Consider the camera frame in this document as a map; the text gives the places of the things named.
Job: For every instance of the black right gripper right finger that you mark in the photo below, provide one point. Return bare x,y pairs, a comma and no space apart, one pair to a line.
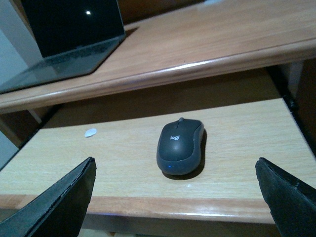
291,201

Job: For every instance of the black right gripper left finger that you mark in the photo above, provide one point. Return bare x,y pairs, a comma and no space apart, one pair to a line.
57,212

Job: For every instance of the dark grey wireless mouse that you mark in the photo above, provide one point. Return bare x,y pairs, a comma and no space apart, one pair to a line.
179,147

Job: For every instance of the wooden keyboard tray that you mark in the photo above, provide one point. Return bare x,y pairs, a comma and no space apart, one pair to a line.
129,182

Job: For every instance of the white round sticker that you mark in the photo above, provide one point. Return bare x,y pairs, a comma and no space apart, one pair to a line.
90,132

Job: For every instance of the grey open laptop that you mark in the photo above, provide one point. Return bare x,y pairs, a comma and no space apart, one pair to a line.
74,38

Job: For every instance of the black drawer slide rail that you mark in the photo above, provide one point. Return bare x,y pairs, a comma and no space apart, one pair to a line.
281,84

